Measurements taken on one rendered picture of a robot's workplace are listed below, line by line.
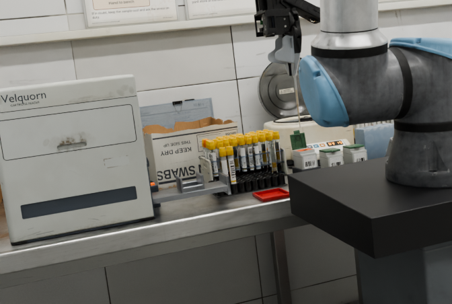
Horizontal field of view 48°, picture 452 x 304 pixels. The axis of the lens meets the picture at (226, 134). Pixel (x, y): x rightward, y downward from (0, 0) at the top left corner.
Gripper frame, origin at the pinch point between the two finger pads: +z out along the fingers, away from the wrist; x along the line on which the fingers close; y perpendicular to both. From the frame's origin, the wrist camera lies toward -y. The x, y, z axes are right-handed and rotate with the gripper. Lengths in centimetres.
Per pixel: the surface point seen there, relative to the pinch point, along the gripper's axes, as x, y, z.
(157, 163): -22.4, 31.2, 20.0
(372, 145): -1.4, -20.2, 21.3
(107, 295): -57, 47, 66
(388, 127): -1.9, -25.7, 17.5
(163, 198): 5.9, 35.6, 23.0
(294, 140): -2.7, 0.6, 16.9
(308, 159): 2.4, -0.1, 21.1
